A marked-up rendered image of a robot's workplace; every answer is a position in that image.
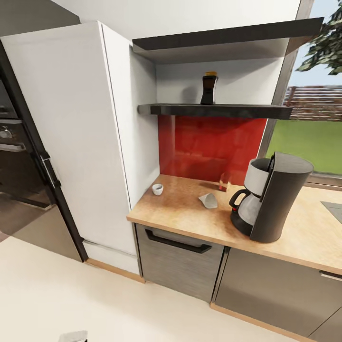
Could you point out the oven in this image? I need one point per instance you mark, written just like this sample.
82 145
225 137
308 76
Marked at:
21 170

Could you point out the coffee cup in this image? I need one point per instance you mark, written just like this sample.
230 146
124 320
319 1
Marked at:
157 189

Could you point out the coffee maker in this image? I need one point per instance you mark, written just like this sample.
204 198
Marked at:
272 186

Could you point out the shelf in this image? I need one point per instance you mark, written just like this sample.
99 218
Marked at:
268 40
219 110

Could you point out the bottle of coffee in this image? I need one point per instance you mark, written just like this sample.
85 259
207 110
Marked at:
210 81

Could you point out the paper coffee filter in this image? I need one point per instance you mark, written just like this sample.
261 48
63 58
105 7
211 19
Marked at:
209 201

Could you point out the fixed window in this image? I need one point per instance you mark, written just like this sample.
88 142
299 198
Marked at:
310 81

